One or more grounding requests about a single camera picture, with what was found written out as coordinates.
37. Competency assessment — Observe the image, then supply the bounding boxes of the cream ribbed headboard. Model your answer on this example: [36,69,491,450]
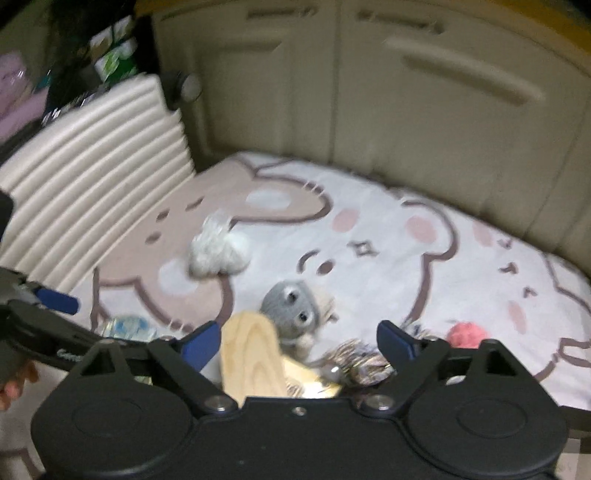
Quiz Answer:
[1,75,193,291]

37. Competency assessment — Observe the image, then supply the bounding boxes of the pink white crochet doll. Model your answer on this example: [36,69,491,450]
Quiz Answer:
[446,322,489,349]

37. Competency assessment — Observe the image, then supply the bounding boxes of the white yarn ball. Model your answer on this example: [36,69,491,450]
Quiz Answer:
[188,210,252,278]

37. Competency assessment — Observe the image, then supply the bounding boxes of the grey crochet octopus toy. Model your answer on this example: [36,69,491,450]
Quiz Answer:
[259,280,338,361]

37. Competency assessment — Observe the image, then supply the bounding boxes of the clear plastic bottle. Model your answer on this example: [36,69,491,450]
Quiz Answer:
[97,315,158,343]

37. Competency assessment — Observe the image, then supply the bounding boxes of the cartoon bear bed sheet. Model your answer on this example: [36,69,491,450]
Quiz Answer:
[63,153,590,409]

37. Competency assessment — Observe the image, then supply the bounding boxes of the person's left hand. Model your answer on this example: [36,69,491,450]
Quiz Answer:
[0,360,39,411]

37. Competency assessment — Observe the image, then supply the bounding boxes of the multicolour braided cord bundle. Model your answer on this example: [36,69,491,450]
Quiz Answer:
[317,338,399,386]

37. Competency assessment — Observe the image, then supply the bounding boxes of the wooden box lid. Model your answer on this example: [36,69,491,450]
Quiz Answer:
[219,311,342,405]

